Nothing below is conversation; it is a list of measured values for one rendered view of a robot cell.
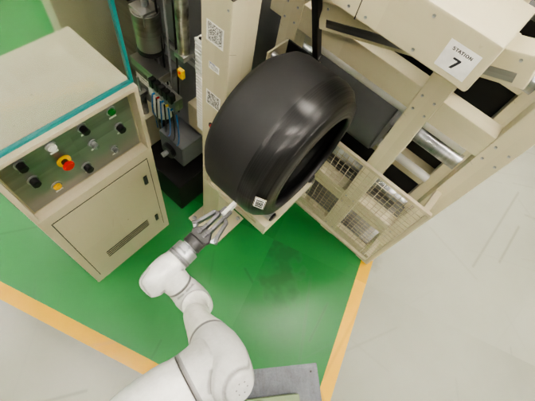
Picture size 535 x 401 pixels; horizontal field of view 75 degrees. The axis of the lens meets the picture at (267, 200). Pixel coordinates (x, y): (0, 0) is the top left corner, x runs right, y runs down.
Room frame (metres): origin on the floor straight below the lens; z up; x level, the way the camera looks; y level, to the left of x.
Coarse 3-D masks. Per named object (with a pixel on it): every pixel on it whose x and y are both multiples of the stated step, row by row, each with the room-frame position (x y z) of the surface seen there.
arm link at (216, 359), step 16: (208, 336) 0.08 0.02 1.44; (224, 336) 0.09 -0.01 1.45; (192, 352) 0.04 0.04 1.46; (208, 352) 0.05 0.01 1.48; (224, 352) 0.06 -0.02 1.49; (240, 352) 0.07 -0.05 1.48; (192, 368) 0.01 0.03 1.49; (208, 368) 0.02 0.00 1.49; (224, 368) 0.03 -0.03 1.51; (240, 368) 0.04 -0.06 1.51; (192, 384) -0.02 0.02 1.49; (208, 384) -0.01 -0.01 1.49; (224, 384) 0.00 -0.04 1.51; (240, 384) 0.01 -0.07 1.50; (208, 400) -0.03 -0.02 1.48; (224, 400) -0.02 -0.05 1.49; (240, 400) -0.01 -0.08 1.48
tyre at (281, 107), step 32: (288, 64) 0.90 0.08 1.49; (320, 64) 1.00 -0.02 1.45; (256, 96) 0.76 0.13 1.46; (288, 96) 0.78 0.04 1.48; (320, 96) 0.82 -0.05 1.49; (352, 96) 0.94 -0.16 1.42; (224, 128) 0.67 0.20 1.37; (256, 128) 0.68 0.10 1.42; (288, 128) 0.69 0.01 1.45; (320, 128) 0.74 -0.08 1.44; (224, 160) 0.61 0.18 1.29; (256, 160) 0.60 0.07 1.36; (288, 160) 0.63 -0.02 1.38; (320, 160) 0.93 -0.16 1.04; (256, 192) 0.55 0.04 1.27; (288, 192) 0.76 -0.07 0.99
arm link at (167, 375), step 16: (160, 368) -0.01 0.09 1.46; (176, 368) 0.00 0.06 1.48; (144, 384) -0.04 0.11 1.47; (160, 384) -0.03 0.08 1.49; (176, 384) -0.02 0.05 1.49; (112, 400) -0.08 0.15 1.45; (128, 400) -0.07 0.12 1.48; (144, 400) -0.06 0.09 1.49; (160, 400) -0.06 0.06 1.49; (176, 400) -0.05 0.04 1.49; (192, 400) -0.04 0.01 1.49
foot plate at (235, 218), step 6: (198, 210) 0.97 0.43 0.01; (234, 210) 1.06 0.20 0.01; (192, 216) 0.90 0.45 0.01; (198, 216) 0.92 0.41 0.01; (234, 216) 1.01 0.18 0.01; (240, 216) 1.03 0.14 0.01; (204, 222) 0.90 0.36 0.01; (228, 222) 0.96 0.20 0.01; (234, 222) 0.97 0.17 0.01; (228, 228) 0.91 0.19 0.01; (216, 234) 0.84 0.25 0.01; (222, 234) 0.86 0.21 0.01
